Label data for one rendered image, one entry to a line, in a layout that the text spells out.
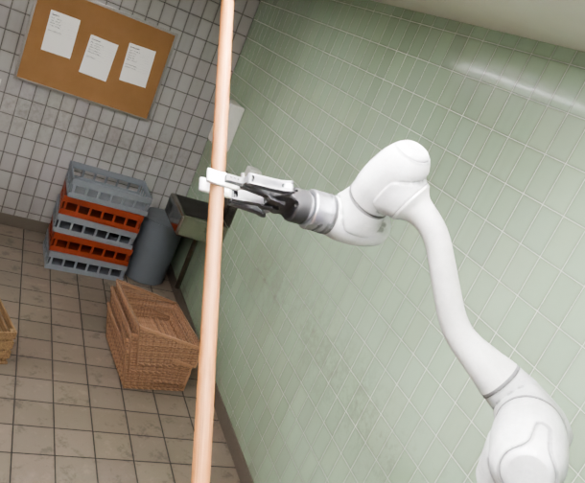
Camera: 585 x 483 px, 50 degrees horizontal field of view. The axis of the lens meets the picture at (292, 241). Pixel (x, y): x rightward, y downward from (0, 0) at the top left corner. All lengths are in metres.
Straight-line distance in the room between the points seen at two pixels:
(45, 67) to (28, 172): 0.85
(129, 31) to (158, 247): 1.68
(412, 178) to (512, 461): 0.55
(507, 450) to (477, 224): 1.35
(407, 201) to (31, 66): 4.21
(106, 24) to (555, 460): 4.54
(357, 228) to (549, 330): 0.95
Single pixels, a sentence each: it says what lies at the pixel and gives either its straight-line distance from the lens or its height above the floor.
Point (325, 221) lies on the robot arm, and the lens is 1.34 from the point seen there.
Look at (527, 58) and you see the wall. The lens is 2.56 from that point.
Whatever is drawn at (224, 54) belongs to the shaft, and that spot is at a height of 2.18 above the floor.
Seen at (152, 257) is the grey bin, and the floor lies 0.26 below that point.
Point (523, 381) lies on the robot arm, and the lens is 1.41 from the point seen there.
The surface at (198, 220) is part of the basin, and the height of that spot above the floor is 0.87.
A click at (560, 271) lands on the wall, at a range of 2.15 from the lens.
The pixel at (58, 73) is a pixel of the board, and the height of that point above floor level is 1.32.
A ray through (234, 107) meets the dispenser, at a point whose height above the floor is 1.61.
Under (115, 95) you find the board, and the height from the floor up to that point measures 1.30.
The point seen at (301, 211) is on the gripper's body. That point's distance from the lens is 1.31.
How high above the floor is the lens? 2.28
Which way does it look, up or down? 17 degrees down
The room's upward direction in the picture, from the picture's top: 24 degrees clockwise
